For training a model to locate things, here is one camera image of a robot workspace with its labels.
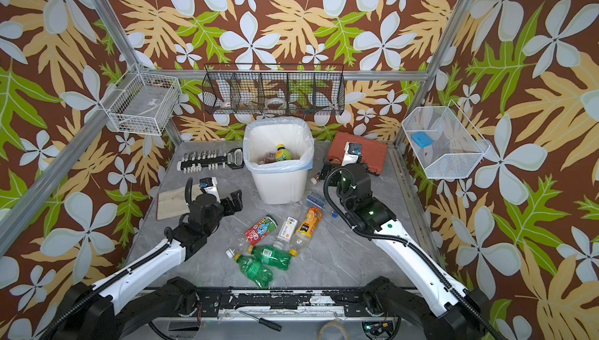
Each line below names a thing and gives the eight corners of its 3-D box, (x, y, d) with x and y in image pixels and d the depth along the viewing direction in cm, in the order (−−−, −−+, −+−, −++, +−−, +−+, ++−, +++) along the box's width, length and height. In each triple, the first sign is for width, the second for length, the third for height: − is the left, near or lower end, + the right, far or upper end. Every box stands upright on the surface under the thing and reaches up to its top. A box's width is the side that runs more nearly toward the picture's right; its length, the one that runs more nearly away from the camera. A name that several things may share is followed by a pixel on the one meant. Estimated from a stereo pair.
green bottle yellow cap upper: (247, 259, 84) (245, 254, 80) (254, 243, 88) (252, 237, 84) (287, 272, 82) (287, 268, 77) (293, 255, 85) (292, 250, 81)
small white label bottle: (273, 248, 87) (272, 244, 84) (284, 219, 94) (284, 215, 91) (288, 253, 86) (288, 249, 83) (298, 224, 93) (298, 219, 90)
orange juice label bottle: (286, 252, 86) (285, 247, 82) (310, 210, 97) (310, 204, 93) (299, 259, 84) (299, 255, 80) (322, 216, 95) (323, 210, 91)
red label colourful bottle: (234, 247, 87) (231, 242, 83) (269, 217, 95) (268, 212, 91) (243, 258, 85) (241, 254, 80) (278, 227, 92) (277, 221, 88)
